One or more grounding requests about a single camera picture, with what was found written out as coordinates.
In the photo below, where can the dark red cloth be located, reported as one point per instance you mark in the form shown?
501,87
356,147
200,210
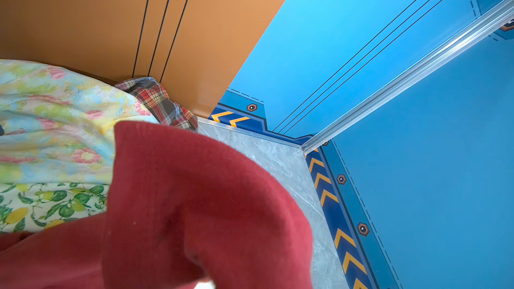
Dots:
182,208

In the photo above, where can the red plaid cloth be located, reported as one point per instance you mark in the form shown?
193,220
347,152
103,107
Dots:
154,97

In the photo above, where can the pastel floral cloth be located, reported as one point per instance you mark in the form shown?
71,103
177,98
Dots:
57,126

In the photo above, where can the lemon print cloth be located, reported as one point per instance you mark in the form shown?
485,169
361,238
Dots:
34,207

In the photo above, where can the right aluminium corner post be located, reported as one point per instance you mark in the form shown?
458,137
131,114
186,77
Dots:
452,48

